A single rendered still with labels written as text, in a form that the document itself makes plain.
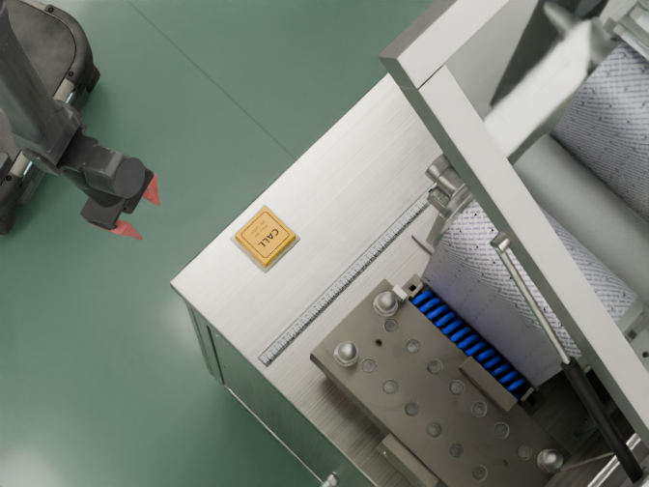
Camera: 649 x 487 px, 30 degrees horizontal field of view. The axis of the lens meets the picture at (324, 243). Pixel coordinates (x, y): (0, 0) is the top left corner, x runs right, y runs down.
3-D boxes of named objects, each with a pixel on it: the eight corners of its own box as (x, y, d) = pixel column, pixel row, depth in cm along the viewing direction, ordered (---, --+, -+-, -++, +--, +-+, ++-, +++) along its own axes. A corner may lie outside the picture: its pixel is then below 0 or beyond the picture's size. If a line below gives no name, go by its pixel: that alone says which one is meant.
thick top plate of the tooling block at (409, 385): (380, 286, 188) (384, 276, 182) (573, 469, 182) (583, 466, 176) (309, 358, 185) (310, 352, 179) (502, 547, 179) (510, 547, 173)
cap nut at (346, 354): (346, 336, 180) (348, 331, 175) (363, 354, 179) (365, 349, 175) (328, 354, 179) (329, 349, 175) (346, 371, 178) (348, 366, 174)
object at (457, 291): (421, 277, 184) (437, 246, 166) (536, 386, 180) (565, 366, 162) (419, 279, 183) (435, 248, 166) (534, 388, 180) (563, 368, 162)
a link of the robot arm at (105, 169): (49, 96, 162) (16, 150, 160) (109, 112, 156) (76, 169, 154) (98, 141, 172) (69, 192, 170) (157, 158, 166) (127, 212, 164)
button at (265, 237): (265, 209, 198) (265, 205, 195) (296, 239, 197) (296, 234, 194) (235, 239, 196) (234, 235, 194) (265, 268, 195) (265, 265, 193)
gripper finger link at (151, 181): (181, 196, 181) (148, 166, 174) (157, 238, 180) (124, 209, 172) (148, 186, 185) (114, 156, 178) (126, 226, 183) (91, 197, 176)
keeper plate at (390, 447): (383, 439, 188) (390, 431, 177) (431, 485, 187) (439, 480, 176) (373, 450, 188) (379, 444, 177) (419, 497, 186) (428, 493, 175)
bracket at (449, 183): (429, 214, 199) (456, 153, 169) (458, 241, 198) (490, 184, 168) (409, 234, 198) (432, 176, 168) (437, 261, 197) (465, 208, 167)
